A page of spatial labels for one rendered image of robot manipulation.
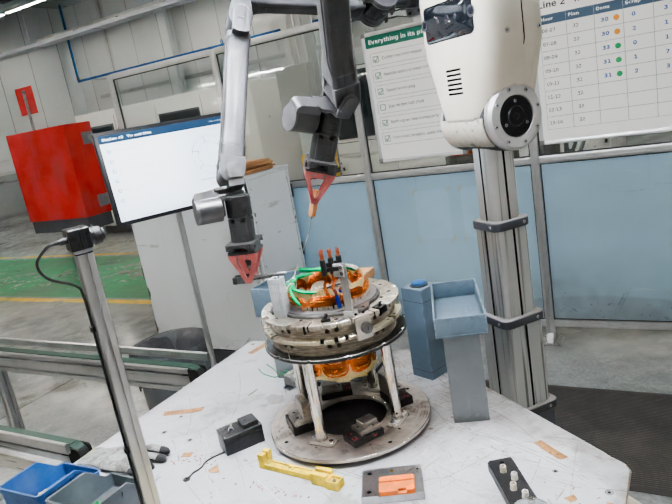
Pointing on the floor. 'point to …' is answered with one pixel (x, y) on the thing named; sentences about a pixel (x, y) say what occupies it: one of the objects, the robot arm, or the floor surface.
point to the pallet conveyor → (175, 376)
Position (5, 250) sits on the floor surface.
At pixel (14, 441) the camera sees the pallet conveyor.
